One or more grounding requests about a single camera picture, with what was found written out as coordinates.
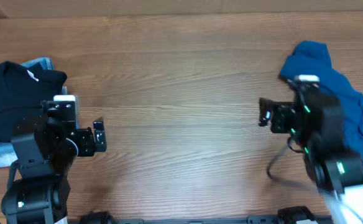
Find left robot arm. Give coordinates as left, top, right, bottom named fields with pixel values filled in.
left=1, top=101, right=107, bottom=223

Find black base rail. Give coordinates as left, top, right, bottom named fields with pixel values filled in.
left=64, top=206, right=334, bottom=224

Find black t-shirt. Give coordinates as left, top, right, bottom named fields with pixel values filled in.
left=0, top=60, right=68, bottom=143

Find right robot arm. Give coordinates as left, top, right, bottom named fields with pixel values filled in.
left=259, top=82, right=363, bottom=223

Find folded blue jeans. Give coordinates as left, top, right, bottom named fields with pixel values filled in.
left=0, top=57, right=69, bottom=158

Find blue t-shirt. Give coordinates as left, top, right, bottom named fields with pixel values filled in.
left=280, top=40, right=363, bottom=158

